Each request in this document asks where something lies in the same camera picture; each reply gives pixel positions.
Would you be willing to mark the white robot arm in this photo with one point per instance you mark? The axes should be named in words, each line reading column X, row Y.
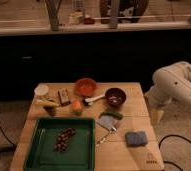
column 169, row 82

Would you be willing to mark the blue sponge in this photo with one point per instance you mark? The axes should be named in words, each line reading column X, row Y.
column 134, row 139

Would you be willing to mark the bunch of red grapes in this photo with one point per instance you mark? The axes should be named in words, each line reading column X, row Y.
column 63, row 139

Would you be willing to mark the green cucumber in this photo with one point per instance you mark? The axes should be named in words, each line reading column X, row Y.
column 113, row 114

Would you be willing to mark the brown chocolate bar box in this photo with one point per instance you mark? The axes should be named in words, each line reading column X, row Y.
column 64, row 97

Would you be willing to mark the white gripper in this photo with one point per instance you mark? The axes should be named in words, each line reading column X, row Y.
column 156, row 111

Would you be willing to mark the yellow corn cob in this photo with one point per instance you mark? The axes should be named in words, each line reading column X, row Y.
column 45, row 102

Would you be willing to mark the orange bowl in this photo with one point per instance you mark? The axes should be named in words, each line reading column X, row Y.
column 85, row 87

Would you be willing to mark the purple bowl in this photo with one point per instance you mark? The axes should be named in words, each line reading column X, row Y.
column 115, row 97

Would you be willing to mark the green plastic tray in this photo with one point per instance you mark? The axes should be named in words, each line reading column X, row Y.
column 80, row 154

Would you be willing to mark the white dish brush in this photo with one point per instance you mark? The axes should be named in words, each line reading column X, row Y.
column 90, row 101

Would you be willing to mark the metal cleaver spatula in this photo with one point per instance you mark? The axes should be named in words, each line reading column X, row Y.
column 109, row 123

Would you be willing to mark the orange peach fruit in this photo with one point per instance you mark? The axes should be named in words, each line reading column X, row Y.
column 77, row 107

